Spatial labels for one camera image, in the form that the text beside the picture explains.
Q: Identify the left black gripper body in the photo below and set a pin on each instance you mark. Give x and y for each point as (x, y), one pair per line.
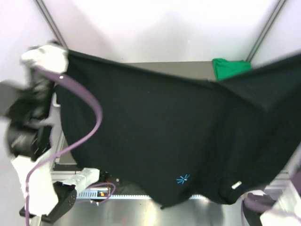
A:
(46, 87)

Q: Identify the black t shirt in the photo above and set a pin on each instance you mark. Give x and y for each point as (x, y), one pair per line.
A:
(175, 137)

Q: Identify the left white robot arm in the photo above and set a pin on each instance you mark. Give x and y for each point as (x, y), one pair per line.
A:
(29, 145)

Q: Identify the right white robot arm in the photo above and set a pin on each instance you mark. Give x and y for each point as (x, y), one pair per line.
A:
(259, 209)

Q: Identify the green folded t shirt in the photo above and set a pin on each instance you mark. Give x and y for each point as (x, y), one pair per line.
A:
(224, 69)

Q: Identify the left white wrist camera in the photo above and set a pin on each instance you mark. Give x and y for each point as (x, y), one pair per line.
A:
(50, 57)

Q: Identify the aluminium frame rail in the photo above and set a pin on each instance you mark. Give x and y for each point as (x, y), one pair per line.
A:
(63, 175)

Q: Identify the grey slotted cable duct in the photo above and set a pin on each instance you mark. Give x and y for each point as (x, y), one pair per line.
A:
(100, 194)

